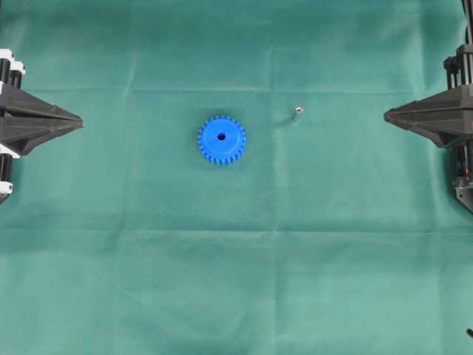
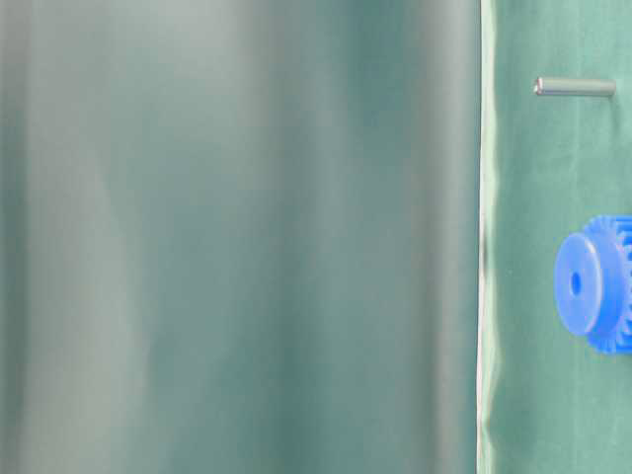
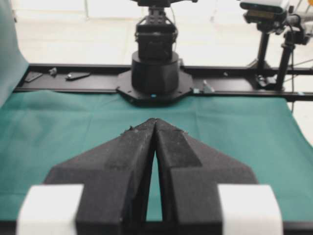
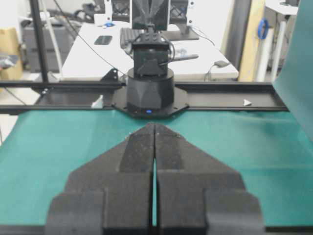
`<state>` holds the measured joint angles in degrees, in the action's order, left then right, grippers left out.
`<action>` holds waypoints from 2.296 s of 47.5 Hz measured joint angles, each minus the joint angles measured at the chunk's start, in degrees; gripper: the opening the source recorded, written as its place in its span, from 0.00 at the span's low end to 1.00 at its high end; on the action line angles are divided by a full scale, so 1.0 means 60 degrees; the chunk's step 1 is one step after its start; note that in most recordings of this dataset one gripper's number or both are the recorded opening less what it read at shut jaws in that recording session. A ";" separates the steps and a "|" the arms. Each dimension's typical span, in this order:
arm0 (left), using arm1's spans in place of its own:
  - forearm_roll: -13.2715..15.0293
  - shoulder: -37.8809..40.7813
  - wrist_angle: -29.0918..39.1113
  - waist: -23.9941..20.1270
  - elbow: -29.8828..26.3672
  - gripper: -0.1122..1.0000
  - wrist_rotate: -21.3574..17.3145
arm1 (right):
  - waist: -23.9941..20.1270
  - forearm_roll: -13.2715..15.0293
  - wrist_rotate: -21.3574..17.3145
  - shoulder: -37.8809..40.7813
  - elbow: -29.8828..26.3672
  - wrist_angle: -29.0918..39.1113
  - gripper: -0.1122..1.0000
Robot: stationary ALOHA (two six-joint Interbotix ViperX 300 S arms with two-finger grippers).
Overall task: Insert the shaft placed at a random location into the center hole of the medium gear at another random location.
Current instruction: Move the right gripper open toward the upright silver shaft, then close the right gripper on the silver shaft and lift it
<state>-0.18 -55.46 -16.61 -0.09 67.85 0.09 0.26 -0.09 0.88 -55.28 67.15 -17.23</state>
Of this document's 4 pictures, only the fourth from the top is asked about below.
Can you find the black vertical frame pole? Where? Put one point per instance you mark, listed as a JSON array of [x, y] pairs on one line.
[[39, 36]]

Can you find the green table cloth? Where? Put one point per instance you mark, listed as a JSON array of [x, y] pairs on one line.
[[270, 150]]

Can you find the blue tape roll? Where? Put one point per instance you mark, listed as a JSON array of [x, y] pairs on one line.
[[263, 28]]

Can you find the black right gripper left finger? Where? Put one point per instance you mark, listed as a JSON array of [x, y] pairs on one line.
[[109, 195]]

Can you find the black smartphone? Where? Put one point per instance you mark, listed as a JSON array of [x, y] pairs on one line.
[[103, 40]]

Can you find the black aluminium frame rail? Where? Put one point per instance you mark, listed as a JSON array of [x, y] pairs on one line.
[[96, 96]]

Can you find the green side curtain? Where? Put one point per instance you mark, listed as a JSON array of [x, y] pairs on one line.
[[294, 85]]

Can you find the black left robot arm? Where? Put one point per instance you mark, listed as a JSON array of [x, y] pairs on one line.
[[150, 87]]

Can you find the cardboard box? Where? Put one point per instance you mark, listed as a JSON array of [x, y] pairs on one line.
[[9, 45]]

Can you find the black computer monitor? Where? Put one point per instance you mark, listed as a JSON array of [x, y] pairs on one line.
[[172, 18]]

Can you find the black keyboard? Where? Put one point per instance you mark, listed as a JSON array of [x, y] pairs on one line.
[[127, 36]]

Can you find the black octagonal left base plate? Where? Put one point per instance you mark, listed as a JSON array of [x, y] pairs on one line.
[[180, 103]]

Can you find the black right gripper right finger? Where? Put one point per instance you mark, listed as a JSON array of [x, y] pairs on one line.
[[200, 195]]

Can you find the grey computer mouse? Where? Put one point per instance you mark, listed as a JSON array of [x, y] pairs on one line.
[[221, 63]]

